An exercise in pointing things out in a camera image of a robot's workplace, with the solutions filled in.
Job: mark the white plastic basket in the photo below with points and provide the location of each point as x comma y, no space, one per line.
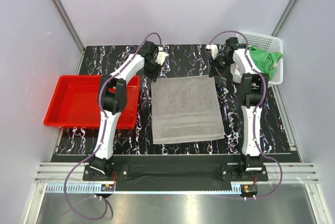
270,44

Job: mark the grey towel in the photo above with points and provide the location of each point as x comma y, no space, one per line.
185,109

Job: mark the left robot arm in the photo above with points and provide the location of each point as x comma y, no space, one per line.
113,99

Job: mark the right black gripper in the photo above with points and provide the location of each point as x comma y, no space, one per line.
214,68

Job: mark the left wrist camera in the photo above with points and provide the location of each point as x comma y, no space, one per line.
161,56

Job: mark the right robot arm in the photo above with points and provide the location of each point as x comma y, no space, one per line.
252,92

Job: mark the green towel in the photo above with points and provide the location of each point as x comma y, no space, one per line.
265,61

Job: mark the red plastic tray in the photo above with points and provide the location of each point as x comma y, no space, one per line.
75,103

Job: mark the right aluminium frame post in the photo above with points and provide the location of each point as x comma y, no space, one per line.
284,16

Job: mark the aluminium frame post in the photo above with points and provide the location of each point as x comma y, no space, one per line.
67,22
284,16

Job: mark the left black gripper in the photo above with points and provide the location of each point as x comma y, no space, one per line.
153,76

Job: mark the left aluminium frame post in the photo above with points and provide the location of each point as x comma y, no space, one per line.
67,22

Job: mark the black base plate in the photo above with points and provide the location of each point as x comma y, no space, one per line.
175,173

